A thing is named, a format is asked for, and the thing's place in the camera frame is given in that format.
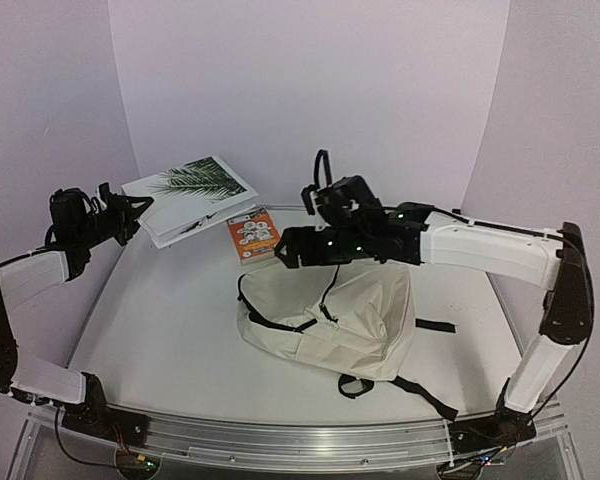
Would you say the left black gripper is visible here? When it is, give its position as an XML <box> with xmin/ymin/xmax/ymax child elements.
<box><xmin>75</xmin><ymin>190</ymin><xmax>152</xmax><ymax>247</ymax></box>

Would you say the orange comic book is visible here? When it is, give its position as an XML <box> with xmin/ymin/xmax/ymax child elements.
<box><xmin>227</xmin><ymin>207</ymin><xmax>280</xmax><ymax>266</ymax></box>

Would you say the white palm leaf book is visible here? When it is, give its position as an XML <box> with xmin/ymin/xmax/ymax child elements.
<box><xmin>122</xmin><ymin>156</ymin><xmax>258</xmax><ymax>249</ymax></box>

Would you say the beige canvas backpack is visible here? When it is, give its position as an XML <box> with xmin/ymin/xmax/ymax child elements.
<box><xmin>237</xmin><ymin>260</ymin><xmax>458</xmax><ymax>422</ymax></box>

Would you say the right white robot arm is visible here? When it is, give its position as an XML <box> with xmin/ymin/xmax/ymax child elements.
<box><xmin>282</xmin><ymin>206</ymin><xmax>595</xmax><ymax>413</ymax></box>

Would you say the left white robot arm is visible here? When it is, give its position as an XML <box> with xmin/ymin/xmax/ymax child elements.
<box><xmin>0</xmin><ymin>184</ymin><xmax>153</xmax><ymax>435</ymax></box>

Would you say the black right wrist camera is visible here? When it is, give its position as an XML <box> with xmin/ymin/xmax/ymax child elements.
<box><xmin>301</xmin><ymin>149</ymin><xmax>387</xmax><ymax>231</ymax></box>

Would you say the aluminium table edge rail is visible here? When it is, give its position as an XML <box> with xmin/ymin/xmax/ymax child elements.
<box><xmin>259</xmin><ymin>202</ymin><xmax>464</xmax><ymax>216</ymax></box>

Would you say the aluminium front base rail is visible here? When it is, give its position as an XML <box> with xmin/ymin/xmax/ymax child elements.
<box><xmin>9</xmin><ymin>389</ymin><xmax>581</xmax><ymax>480</ymax></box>

